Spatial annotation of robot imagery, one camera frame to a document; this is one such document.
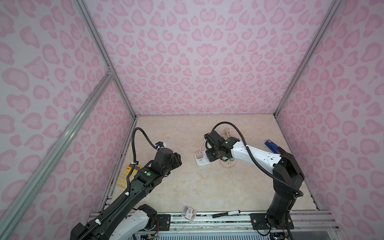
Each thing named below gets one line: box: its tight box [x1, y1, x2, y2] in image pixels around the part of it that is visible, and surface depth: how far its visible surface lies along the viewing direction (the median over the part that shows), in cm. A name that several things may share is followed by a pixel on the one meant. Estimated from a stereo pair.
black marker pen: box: [212, 210, 241, 218], surface depth 77 cm
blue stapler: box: [264, 139, 286, 156], surface depth 100 cm
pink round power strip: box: [219, 158, 237, 168], surface depth 93 cm
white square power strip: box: [195, 150, 210, 167], surface depth 94 cm
